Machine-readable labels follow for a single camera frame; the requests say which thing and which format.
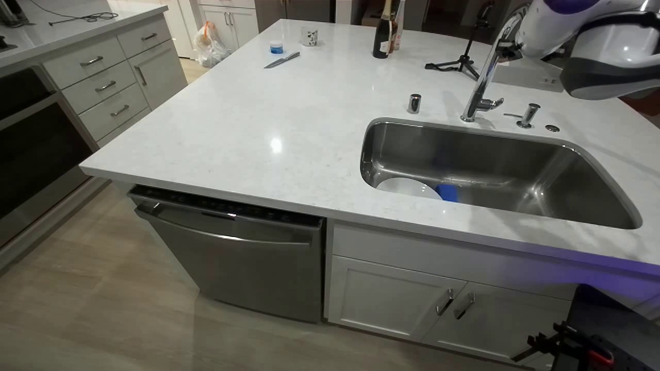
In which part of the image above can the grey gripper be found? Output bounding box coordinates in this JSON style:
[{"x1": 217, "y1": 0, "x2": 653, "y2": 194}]
[{"x1": 494, "y1": 60, "x2": 567, "y2": 92}]

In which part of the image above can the chrome pull-down kitchen faucet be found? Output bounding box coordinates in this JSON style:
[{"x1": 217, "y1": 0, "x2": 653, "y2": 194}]
[{"x1": 461, "y1": 5, "x2": 532, "y2": 127}]

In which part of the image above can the small black tripod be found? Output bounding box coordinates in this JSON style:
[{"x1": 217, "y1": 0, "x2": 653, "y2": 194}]
[{"x1": 424, "y1": 2, "x2": 500, "y2": 82}]

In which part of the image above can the stainless steel sink basin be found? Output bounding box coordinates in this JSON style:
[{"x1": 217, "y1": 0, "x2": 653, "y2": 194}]
[{"x1": 360, "y1": 115, "x2": 644, "y2": 231}]

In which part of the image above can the brown box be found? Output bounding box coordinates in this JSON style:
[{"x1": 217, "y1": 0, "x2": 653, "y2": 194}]
[{"x1": 387, "y1": 0, "x2": 408, "y2": 56}]

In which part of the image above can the dark glass bottle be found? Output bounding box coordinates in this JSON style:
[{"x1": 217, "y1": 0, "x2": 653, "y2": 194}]
[{"x1": 372, "y1": 0, "x2": 394, "y2": 60}]

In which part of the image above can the blue sponge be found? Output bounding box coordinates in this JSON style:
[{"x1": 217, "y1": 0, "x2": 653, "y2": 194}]
[{"x1": 435, "y1": 182, "x2": 463, "y2": 204}]

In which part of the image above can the white plate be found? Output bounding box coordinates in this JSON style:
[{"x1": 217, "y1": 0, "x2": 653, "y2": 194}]
[{"x1": 376, "y1": 176, "x2": 444, "y2": 203}]

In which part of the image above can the white sink front panel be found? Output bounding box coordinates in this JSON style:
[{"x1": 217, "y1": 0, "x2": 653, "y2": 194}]
[{"x1": 329, "y1": 221, "x2": 595, "y2": 295}]

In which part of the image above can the white cabinet door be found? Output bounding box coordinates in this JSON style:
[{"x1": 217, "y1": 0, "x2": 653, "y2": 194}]
[
  {"x1": 326, "y1": 254, "x2": 456, "y2": 342},
  {"x1": 429, "y1": 280, "x2": 576, "y2": 368}
]

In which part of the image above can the white background cabinet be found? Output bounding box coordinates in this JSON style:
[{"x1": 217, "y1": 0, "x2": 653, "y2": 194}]
[{"x1": 195, "y1": 0, "x2": 262, "y2": 54}]

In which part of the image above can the black clamp stand, red part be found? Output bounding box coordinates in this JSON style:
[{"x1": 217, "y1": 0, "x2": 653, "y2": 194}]
[{"x1": 511, "y1": 319, "x2": 617, "y2": 371}]

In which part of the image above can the dark robot cart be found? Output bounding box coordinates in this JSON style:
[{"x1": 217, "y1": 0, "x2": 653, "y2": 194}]
[{"x1": 563, "y1": 284, "x2": 660, "y2": 371}]

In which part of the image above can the white plastic bag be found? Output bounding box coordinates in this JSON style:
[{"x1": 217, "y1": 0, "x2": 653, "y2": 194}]
[{"x1": 195, "y1": 18, "x2": 232, "y2": 68}]

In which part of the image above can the stainless steel dishwasher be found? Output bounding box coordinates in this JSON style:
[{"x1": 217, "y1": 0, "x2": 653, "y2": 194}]
[{"x1": 129, "y1": 182, "x2": 326, "y2": 327}]

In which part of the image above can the grey cabinet door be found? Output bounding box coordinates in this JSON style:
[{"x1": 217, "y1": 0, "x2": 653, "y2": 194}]
[{"x1": 129, "y1": 41, "x2": 191, "y2": 110}]

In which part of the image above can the grey cabinet drawer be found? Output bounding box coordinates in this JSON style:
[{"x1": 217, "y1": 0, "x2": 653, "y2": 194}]
[
  {"x1": 43, "y1": 35, "x2": 129, "y2": 92},
  {"x1": 78, "y1": 82, "x2": 152, "y2": 142},
  {"x1": 62, "y1": 60, "x2": 140, "y2": 115},
  {"x1": 119, "y1": 16, "x2": 173, "y2": 58}
]

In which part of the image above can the black built-in oven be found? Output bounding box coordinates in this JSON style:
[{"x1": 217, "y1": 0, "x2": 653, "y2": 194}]
[{"x1": 0, "y1": 64, "x2": 96, "y2": 223}]

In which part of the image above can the silver cabinet door handle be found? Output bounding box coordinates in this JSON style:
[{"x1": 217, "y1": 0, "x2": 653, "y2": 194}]
[
  {"x1": 433, "y1": 286, "x2": 458, "y2": 317},
  {"x1": 452, "y1": 294, "x2": 477, "y2": 322}
]

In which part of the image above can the thin dark cable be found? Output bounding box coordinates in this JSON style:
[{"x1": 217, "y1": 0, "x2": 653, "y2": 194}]
[{"x1": 47, "y1": 10, "x2": 120, "y2": 28}]

